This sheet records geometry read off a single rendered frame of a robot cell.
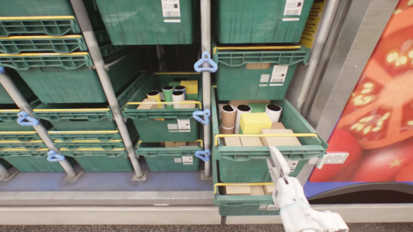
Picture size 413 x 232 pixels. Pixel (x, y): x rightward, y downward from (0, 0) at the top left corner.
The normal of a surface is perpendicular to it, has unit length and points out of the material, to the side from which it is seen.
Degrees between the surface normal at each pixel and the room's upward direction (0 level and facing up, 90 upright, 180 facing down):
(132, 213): 90
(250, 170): 94
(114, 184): 0
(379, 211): 90
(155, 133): 92
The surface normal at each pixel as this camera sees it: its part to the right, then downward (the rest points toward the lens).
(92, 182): -0.01, -0.86
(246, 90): 0.00, 0.57
